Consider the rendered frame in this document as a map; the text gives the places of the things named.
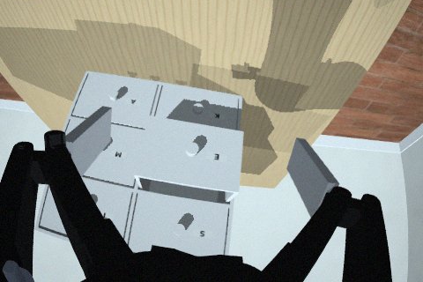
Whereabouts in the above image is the white chest of drawers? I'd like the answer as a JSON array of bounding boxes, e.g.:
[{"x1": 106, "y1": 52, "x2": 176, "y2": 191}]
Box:
[{"x1": 34, "y1": 70, "x2": 242, "y2": 256}]

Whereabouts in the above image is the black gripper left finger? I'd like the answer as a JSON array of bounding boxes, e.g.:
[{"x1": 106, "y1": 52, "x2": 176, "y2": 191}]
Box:
[{"x1": 0, "y1": 106, "x2": 159, "y2": 282}]

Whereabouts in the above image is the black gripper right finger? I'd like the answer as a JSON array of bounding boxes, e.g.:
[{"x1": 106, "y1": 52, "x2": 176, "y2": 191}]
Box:
[{"x1": 249, "y1": 138, "x2": 392, "y2": 282}]

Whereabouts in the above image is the grey drawer front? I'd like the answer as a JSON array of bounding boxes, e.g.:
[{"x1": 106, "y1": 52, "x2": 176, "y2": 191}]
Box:
[
  {"x1": 72, "y1": 73, "x2": 158, "y2": 130},
  {"x1": 155, "y1": 85, "x2": 238, "y2": 130},
  {"x1": 65, "y1": 119, "x2": 144, "y2": 189},
  {"x1": 134, "y1": 115, "x2": 243, "y2": 204},
  {"x1": 129, "y1": 193, "x2": 228, "y2": 256},
  {"x1": 40, "y1": 181, "x2": 133, "y2": 239}
]

